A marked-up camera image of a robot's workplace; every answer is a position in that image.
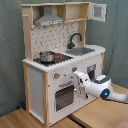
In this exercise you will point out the grey toy range hood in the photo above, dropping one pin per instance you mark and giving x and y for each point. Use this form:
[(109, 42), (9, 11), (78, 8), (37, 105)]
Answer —
[(48, 18)]

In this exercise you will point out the black toy faucet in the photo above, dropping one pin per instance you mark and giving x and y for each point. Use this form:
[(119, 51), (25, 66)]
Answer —
[(73, 41)]

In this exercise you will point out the left red stove knob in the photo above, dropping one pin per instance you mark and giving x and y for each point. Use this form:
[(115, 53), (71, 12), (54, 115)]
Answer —
[(56, 76)]

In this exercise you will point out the small metal cooking pot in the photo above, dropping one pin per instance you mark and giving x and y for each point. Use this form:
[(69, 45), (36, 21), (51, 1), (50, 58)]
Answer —
[(47, 56)]

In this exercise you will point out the black toy stovetop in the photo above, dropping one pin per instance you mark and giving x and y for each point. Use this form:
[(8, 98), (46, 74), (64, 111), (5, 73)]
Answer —
[(59, 58)]

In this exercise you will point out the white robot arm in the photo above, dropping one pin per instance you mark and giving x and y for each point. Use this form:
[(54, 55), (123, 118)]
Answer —
[(100, 88)]

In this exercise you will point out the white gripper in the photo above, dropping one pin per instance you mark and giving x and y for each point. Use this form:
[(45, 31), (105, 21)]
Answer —
[(83, 80)]

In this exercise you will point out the wooden toy kitchen unit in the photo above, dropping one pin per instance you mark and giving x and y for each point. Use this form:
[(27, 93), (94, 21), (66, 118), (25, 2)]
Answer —
[(54, 38)]

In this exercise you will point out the white toy oven door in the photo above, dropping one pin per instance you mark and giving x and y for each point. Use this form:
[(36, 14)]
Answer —
[(63, 100)]

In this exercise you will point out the grey toy ice dispenser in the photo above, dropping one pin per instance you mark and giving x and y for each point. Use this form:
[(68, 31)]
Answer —
[(91, 72)]

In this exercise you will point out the grey toy sink basin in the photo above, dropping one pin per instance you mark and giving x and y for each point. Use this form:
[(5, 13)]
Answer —
[(79, 51)]

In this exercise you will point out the white toy microwave door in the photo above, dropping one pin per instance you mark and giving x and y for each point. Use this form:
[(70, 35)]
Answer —
[(97, 11)]

